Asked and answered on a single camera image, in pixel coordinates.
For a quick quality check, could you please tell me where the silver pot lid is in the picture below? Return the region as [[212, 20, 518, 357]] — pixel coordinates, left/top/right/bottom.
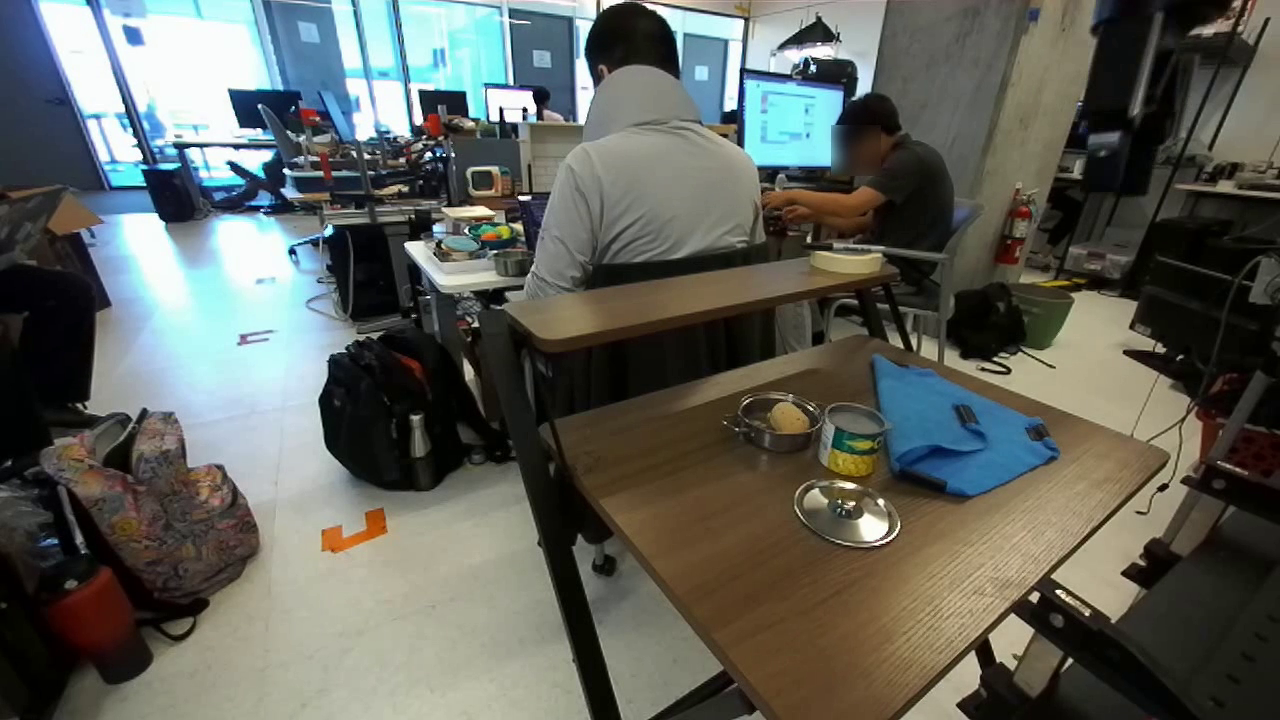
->
[[790, 475, 906, 557]]

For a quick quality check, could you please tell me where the black floor bag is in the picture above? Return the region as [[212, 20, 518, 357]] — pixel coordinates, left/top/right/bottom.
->
[[946, 281, 1034, 364]]

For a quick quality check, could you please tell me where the black backpack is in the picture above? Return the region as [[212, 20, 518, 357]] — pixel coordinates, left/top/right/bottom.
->
[[316, 325, 493, 495]]

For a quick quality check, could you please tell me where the cardboard box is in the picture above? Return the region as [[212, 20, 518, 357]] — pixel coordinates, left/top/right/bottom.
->
[[0, 181, 105, 273]]

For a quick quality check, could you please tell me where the red fire extinguisher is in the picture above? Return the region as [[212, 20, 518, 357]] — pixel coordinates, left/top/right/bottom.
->
[[993, 183, 1039, 275]]

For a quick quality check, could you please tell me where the person in dark shirt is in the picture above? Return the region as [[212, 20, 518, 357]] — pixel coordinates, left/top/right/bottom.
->
[[761, 87, 959, 291]]

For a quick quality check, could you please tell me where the person in grey shirt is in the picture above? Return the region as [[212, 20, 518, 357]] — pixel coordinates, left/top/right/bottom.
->
[[521, 0, 772, 305]]

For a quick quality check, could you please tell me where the black metal stand frame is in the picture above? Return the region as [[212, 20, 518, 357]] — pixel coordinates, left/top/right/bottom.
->
[[955, 505, 1280, 720]]

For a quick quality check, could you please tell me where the green basket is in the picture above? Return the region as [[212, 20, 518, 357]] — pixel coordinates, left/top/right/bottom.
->
[[1014, 275, 1078, 352]]

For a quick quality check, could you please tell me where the cream bowl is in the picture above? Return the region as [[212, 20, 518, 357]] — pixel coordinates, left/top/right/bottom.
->
[[807, 242, 894, 281]]

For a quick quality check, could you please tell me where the dark desktop monitor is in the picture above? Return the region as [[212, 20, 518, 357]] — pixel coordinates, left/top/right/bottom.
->
[[224, 83, 304, 136]]

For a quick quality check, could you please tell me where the lit computer monitor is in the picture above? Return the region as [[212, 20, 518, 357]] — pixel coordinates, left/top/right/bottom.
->
[[735, 67, 853, 176]]

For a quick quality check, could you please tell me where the red container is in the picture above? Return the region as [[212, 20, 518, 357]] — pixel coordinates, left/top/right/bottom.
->
[[36, 565, 157, 687]]

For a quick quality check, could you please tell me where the blue cloth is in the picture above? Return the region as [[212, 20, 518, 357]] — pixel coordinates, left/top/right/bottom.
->
[[868, 352, 1064, 505]]

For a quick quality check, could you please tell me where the black shelf rack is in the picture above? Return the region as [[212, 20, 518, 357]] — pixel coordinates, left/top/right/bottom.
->
[[1064, 0, 1280, 288]]

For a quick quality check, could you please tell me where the orange floor tape mark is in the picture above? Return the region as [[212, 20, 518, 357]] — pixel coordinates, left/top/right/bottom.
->
[[316, 505, 393, 557]]

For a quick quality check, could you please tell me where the small silver pot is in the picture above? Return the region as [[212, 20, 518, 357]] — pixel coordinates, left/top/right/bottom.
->
[[723, 388, 824, 455]]

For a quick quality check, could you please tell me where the black office chair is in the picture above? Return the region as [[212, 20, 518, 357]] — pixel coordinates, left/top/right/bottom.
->
[[532, 241, 780, 415]]

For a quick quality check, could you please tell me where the beige round food item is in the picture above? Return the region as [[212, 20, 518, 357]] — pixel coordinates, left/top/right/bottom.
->
[[765, 394, 815, 443]]

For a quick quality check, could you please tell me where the wooden desk with black legs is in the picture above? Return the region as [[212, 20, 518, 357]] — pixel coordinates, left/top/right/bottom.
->
[[502, 250, 901, 415]]

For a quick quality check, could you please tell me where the grey office chair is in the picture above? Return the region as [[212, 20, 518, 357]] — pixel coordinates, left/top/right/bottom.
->
[[824, 197, 983, 366]]

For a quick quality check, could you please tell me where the patterned fabric bag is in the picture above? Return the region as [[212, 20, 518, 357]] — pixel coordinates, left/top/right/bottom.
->
[[36, 407, 266, 616]]

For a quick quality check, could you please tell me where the yellow label tin can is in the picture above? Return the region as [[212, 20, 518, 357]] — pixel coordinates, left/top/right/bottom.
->
[[815, 401, 894, 483]]

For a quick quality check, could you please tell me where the small white table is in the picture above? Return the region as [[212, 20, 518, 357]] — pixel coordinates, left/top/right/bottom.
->
[[402, 234, 532, 305]]

